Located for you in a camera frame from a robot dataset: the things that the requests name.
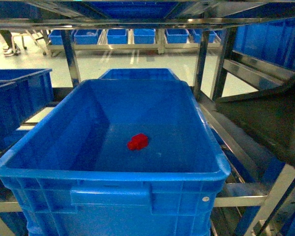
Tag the red toy block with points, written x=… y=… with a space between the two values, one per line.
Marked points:
x=138 y=142

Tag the large blue target crate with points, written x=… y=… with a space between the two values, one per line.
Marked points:
x=73 y=174

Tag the steel rack frame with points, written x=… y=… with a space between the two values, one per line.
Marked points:
x=248 y=103

